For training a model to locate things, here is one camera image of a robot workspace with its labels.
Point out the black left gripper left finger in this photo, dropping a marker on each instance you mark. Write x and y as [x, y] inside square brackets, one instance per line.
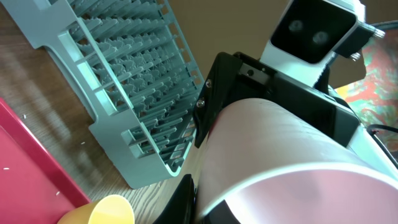
[180, 207]

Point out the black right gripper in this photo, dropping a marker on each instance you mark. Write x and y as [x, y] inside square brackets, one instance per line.
[257, 80]

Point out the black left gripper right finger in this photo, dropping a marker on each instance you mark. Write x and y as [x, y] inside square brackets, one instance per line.
[221, 214]

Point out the yellow plastic cup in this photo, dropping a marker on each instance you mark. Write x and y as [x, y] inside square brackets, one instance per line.
[113, 209]

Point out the pink plastic cup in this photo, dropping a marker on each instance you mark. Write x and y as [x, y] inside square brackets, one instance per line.
[269, 166]

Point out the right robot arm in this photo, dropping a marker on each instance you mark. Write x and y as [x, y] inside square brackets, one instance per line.
[363, 143]

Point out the grey dishwasher rack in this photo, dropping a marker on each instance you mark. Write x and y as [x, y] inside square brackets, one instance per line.
[131, 67]

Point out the red plastic tray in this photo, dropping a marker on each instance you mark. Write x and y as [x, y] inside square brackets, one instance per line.
[34, 186]

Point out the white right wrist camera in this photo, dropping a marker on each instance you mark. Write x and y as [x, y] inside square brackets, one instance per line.
[308, 34]

